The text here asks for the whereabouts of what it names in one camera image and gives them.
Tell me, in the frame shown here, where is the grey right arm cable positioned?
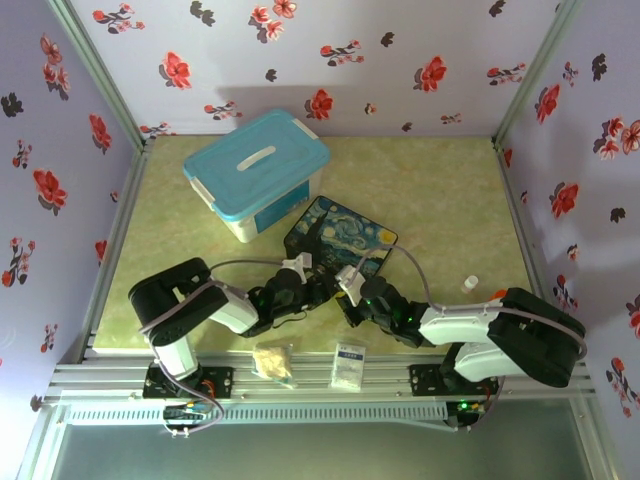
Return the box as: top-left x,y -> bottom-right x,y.
355,244 -> 589,432

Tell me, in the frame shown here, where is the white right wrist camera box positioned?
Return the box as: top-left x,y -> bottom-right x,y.
334,266 -> 365,307

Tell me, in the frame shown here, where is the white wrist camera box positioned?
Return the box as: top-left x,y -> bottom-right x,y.
281,252 -> 314,277
334,266 -> 365,307

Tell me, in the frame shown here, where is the black controller with green light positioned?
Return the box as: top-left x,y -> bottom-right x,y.
447,397 -> 489,431

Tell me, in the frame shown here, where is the white packet with blue label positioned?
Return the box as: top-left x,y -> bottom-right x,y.
328,341 -> 368,391

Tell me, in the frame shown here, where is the starry night painted tin box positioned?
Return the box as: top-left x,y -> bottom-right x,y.
283,194 -> 401,281

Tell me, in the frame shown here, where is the aluminium mounting rail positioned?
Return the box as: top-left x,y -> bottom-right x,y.
44,349 -> 599,406

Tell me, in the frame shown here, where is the white slotted cable duct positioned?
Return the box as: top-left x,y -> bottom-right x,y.
63,402 -> 448,427

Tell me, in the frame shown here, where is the clear bag of beige pieces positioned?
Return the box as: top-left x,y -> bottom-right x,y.
251,342 -> 296,389

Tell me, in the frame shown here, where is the aluminium frame corner post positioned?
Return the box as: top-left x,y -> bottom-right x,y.
492,0 -> 586,146
47,0 -> 151,151

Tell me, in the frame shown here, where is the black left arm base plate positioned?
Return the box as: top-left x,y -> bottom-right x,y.
143,364 -> 236,400

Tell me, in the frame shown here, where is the green circuit board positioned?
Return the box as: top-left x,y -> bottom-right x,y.
163,404 -> 209,424

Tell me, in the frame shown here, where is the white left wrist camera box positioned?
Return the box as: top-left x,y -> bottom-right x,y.
281,252 -> 314,277

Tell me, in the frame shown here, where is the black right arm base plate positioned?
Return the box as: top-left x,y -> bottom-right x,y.
408,363 -> 501,399

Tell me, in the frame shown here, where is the white storage box blue lid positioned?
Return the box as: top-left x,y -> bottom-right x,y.
182,109 -> 332,245

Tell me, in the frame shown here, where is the aluminium table side rail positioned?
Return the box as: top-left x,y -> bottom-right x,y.
78,142 -> 154,359

